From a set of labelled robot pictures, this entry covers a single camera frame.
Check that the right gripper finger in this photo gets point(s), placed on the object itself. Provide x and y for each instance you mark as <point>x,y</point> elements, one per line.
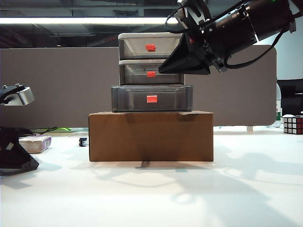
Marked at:
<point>187,66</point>
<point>187,47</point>

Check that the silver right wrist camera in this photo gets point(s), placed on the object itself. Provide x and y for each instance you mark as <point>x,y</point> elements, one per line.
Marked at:
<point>194,11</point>

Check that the white plastic drawer cabinet frame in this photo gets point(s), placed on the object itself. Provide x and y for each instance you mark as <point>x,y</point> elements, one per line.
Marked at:
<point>142,35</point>

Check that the grey desk partition panel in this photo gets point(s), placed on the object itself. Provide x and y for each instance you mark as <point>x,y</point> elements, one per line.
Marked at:
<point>59,89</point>

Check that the green object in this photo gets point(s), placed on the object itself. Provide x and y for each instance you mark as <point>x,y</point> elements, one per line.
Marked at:
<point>63,129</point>

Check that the small black clip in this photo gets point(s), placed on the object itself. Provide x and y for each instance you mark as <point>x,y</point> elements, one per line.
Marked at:
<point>83,142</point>

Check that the brown cardboard box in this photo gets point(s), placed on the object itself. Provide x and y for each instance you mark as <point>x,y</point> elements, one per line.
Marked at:
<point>151,137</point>

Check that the white tissue pack purple label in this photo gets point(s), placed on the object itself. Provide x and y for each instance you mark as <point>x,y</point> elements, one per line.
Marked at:
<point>38,144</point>

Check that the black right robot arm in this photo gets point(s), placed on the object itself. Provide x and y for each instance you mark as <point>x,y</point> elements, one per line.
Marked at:
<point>272,19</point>

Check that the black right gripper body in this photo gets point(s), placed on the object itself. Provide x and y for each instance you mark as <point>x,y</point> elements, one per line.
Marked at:
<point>225,37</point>

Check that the long ceiling light strip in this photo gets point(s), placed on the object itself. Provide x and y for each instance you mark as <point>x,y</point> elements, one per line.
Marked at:
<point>94,20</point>

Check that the smoky drawer with inner divider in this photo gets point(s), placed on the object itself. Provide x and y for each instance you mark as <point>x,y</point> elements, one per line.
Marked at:
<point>132,75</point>

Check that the black rubik's cube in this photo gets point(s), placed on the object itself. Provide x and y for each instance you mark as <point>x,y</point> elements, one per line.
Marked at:
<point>293,125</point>

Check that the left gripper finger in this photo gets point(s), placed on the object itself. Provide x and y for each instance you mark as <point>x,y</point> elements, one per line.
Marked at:
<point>11,158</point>

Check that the small white object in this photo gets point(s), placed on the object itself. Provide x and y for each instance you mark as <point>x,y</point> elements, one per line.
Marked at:
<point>288,116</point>

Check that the clear water bottle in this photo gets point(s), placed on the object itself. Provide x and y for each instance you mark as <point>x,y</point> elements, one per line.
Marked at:
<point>278,111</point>

